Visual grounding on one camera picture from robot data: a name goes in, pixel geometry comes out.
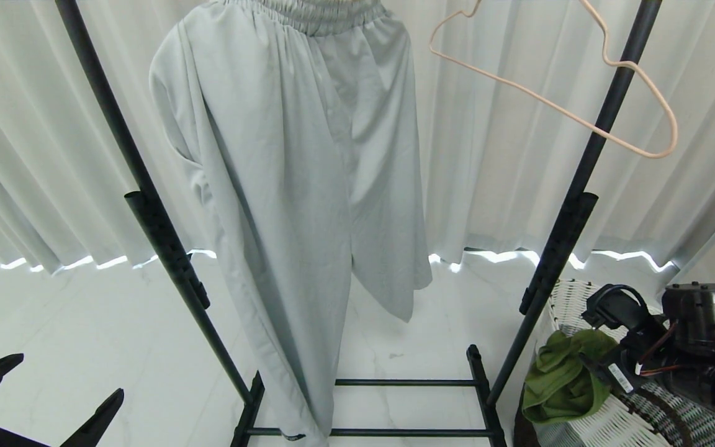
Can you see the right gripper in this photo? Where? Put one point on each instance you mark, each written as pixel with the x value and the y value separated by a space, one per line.
pixel 699 385

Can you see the green garment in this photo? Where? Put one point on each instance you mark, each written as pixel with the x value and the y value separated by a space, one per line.
pixel 562 385

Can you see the pale grey shorts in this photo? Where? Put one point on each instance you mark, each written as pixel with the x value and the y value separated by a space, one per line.
pixel 295 186

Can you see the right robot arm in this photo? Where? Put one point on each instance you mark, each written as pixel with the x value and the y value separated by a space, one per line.
pixel 702 310

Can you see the white laundry basket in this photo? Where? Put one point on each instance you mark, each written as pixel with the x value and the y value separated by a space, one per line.
pixel 599 428

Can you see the black clothes rack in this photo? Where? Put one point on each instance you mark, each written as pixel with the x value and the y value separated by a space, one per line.
pixel 159 236

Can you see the pink clothes hanger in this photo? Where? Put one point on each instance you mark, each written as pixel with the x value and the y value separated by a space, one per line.
pixel 556 105

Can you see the white curtain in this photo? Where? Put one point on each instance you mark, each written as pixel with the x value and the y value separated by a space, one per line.
pixel 519 174

